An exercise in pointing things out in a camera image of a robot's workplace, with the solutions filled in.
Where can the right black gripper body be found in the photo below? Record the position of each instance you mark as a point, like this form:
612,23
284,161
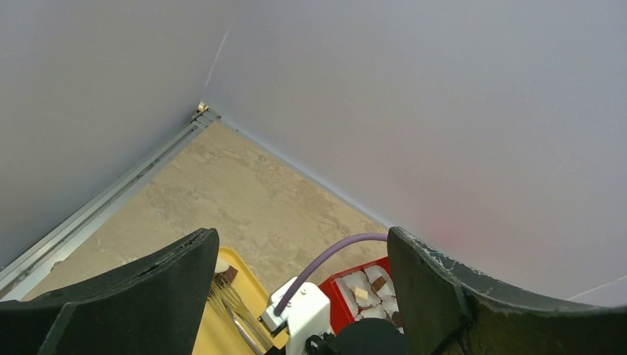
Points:
366,336

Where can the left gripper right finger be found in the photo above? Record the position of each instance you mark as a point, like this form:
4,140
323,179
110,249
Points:
448,307

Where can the white chocolate piece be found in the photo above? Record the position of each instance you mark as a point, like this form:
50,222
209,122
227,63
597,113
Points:
360,294

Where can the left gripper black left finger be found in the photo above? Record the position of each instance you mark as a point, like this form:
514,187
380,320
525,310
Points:
153,305

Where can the brown rectangular chocolate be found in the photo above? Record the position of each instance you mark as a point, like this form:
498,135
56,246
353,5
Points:
226,277

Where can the white oval chocolate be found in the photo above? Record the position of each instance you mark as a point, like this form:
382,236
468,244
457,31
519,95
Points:
221,266

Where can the dark brown square chocolate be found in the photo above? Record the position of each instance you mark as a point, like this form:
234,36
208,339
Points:
379,284

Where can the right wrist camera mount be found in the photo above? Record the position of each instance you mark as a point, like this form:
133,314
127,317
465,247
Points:
307,313

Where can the red compartment box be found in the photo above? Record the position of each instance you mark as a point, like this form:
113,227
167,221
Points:
345,309

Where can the yellow plastic tray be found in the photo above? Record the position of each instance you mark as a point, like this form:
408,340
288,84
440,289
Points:
215,335

